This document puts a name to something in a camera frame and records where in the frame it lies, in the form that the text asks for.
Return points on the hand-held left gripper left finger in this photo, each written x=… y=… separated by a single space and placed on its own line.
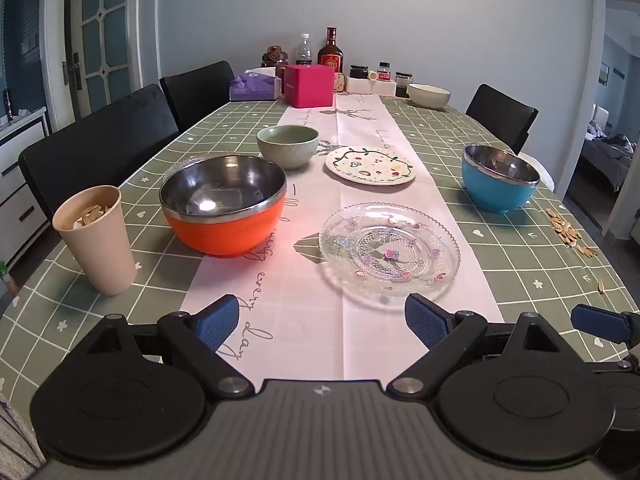
x=217 y=322

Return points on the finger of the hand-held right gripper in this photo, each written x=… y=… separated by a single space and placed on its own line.
x=600 y=322

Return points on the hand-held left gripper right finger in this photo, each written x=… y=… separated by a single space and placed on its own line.
x=425 y=320

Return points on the orange steel bowl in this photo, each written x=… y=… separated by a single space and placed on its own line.
x=225 y=235

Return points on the blue steel bowl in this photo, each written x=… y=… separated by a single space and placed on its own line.
x=500 y=197

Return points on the painted white plate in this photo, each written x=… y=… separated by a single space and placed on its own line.
x=370 y=165

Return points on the green ceramic bowl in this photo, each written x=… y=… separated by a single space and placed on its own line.
x=287 y=155

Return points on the large glass plate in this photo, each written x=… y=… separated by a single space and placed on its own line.
x=390 y=255

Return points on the white printed table runner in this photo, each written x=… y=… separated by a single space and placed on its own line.
x=300 y=285

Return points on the scattered sunflower seeds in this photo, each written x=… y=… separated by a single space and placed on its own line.
x=567 y=232

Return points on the green checked tablecloth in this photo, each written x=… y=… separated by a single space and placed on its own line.
x=500 y=260

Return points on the beige cup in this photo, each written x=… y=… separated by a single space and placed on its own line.
x=100 y=255

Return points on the heap of seed shells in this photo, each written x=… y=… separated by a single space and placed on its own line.
x=92 y=215

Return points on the bed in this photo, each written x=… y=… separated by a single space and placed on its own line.
x=607 y=155

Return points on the wide black chair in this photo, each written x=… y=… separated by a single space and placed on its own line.
x=100 y=150

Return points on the white ceramic bowl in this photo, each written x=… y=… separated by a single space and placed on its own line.
x=429 y=97

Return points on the person's striped clothing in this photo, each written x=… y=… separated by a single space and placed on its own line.
x=15 y=440

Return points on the white box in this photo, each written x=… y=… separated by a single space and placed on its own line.
x=384 y=88
x=359 y=86

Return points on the dark glass jar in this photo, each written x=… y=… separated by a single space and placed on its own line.
x=402 y=85

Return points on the purple tissue pack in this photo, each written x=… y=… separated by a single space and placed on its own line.
x=250 y=87

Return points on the red label ink bottle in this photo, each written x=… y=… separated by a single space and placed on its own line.
x=384 y=72

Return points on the pink box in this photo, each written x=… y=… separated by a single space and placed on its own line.
x=307 y=87

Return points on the white cabinet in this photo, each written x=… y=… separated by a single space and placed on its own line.
x=20 y=160

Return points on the black-lid jar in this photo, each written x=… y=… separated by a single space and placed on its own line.
x=358 y=72

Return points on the brown rose ornament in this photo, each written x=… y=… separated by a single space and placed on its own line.
x=274 y=55

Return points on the amber liquor bottle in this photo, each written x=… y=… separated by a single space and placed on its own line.
x=331 y=57

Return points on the clear water bottle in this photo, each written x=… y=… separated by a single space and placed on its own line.
x=303 y=52

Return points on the white glass-panel door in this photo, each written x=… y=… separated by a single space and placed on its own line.
x=105 y=35

